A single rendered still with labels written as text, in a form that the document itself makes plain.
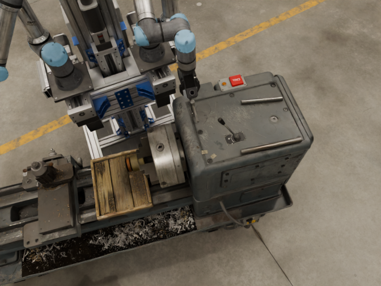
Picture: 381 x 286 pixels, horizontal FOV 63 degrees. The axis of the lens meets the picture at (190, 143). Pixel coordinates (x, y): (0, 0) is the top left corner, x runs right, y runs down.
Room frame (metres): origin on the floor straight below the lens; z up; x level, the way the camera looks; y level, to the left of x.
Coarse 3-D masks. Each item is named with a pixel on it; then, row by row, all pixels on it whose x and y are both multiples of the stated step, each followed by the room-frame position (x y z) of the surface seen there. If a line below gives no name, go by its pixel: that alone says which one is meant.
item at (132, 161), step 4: (132, 156) 0.71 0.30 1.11; (136, 156) 0.70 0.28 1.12; (128, 160) 0.69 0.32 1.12; (132, 160) 0.68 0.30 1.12; (136, 160) 0.68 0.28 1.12; (140, 160) 0.68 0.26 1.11; (144, 160) 0.71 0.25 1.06; (128, 164) 0.66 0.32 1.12; (132, 164) 0.66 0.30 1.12; (136, 164) 0.66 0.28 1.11; (140, 164) 0.67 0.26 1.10; (128, 168) 0.65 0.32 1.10; (132, 168) 0.65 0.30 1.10; (136, 168) 0.65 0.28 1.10
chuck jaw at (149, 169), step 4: (144, 164) 0.66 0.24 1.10; (148, 164) 0.66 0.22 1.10; (152, 164) 0.66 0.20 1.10; (140, 168) 0.64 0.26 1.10; (144, 168) 0.64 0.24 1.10; (148, 168) 0.64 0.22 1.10; (152, 168) 0.64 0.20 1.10; (144, 172) 0.63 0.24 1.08; (148, 172) 0.62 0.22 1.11; (152, 172) 0.61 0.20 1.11; (148, 176) 0.60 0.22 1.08; (152, 176) 0.59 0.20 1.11; (156, 176) 0.59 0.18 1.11; (152, 180) 0.57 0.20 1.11; (156, 180) 0.57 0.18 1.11; (152, 184) 0.56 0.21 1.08; (160, 184) 0.55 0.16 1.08; (164, 184) 0.56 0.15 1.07
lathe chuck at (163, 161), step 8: (152, 128) 0.81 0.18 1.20; (160, 128) 0.79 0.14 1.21; (152, 136) 0.74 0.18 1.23; (160, 136) 0.74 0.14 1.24; (152, 144) 0.70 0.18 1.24; (168, 144) 0.69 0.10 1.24; (152, 152) 0.66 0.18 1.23; (160, 152) 0.66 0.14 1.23; (168, 152) 0.66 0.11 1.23; (160, 160) 0.62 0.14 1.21; (168, 160) 0.62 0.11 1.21; (160, 168) 0.59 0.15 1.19; (168, 168) 0.59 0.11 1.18; (160, 176) 0.57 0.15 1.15; (168, 176) 0.57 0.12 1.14; (176, 176) 0.57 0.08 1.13; (168, 184) 0.55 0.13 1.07
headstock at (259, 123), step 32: (224, 96) 0.92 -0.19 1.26; (256, 96) 0.90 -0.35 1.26; (288, 96) 0.89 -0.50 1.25; (192, 128) 0.75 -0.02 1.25; (224, 128) 0.74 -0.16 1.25; (256, 128) 0.72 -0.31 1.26; (288, 128) 0.71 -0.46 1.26; (192, 160) 0.60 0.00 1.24; (224, 160) 0.58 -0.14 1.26; (256, 160) 0.57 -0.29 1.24; (288, 160) 0.61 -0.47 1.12
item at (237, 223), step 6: (222, 198) 0.54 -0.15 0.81; (222, 204) 0.51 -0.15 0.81; (228, 216) 0.46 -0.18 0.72; (258, 216) 0.54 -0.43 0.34; (234, 222) 0.44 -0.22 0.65; (240, 222) 0.45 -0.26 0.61; (246, 222) 0.52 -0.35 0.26; (252, 222) 0.53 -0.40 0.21; (228, 228) 0.53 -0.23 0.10; (234, 228) 0.53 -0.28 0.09; (246, 228) 0.54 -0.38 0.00
